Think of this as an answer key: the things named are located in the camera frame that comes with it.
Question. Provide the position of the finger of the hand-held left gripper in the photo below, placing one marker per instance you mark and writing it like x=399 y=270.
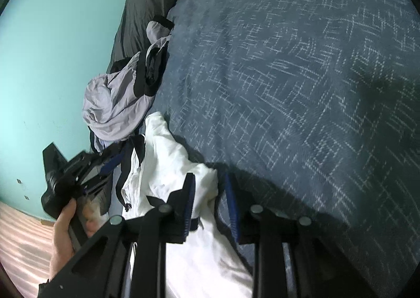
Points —
x=110 y=161
x=101 y=193

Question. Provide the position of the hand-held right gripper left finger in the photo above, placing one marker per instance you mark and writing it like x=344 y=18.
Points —
x=189 y=209

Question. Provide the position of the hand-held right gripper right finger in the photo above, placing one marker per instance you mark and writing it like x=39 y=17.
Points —
x=233 y=216

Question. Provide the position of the white polo shirt black trim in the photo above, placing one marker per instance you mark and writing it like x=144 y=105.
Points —
x=164 y=160

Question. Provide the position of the person's left hand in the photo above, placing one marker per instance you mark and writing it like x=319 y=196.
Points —
x=60 y=245

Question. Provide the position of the light blue shirt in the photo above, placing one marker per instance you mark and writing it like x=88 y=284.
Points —
x=98 y=143

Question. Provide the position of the lavender grey jacket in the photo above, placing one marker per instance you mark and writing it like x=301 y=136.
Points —
x=111 y=104

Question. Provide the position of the dark grey pillow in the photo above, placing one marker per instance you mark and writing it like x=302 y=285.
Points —
x=144 y=5

